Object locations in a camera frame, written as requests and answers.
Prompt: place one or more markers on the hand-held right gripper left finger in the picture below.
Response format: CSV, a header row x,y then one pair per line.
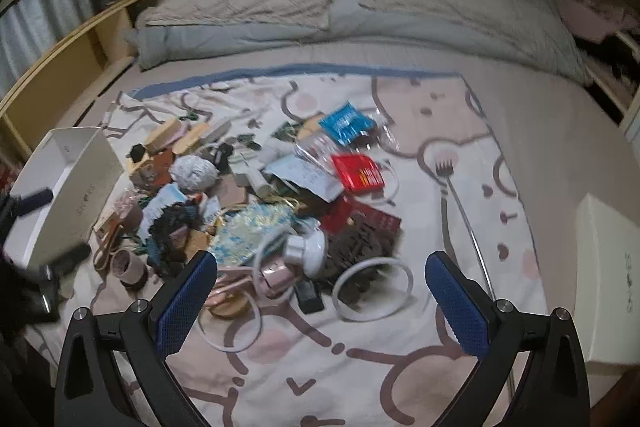
x,y
187,302

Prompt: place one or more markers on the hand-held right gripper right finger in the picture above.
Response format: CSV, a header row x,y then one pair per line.
x,y
457,304

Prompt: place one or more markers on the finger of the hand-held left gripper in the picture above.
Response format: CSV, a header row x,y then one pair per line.
x,y
32,200
70,258

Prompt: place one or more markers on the white cardboard box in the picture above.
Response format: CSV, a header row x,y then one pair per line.
x,y
95,187

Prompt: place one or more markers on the black charger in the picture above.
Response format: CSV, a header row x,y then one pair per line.
x,y
309,297

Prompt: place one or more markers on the round wooden coaster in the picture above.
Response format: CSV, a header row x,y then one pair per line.
x,y
232,309

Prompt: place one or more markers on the brown woven tape roll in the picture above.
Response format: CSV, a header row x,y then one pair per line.
x,y
131,219

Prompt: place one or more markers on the dark brown crochet piece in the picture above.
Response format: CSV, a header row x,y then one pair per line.
x,y
167,232

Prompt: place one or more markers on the pink device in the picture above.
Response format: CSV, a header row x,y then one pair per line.
x,y
277,279

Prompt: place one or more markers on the floral pouch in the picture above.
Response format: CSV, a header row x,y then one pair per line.
x,y
250,229

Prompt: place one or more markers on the dark brown mesh item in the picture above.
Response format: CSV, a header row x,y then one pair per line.
x,y
360,247

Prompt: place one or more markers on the dark red box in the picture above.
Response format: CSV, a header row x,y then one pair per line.
x,y
380,219

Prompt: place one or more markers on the brown leather wallet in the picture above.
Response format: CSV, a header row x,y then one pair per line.
x,y
161,167

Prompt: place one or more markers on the white and silver device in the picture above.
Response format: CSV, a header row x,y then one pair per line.
x,y
310,252

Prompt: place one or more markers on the metal back scratcher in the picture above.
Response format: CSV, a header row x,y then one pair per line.
x,y
442,168

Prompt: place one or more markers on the white plastic device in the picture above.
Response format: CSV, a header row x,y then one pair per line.
x,y
255,179

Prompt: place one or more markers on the printed blanket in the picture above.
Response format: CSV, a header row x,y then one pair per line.
x,y
310,382

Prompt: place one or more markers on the wooden bedside shelf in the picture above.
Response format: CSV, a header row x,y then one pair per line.
x,y
65,57

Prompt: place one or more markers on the white box lid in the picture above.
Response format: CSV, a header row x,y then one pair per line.
x,y
607,267

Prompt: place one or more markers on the red packet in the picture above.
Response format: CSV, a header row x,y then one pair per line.
x,y
357,172

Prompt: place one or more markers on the white printed packet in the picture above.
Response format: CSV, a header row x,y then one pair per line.
x,y
305,177

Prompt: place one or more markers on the grey curtain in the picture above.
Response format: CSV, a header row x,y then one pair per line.
x,y
45,17

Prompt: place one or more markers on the blue packet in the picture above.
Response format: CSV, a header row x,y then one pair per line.
x,y
345,123

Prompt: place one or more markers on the grey duvet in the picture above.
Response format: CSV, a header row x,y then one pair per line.
x,y
450,32

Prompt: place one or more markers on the pink clothes pile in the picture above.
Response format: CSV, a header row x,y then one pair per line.
x,y
590,7

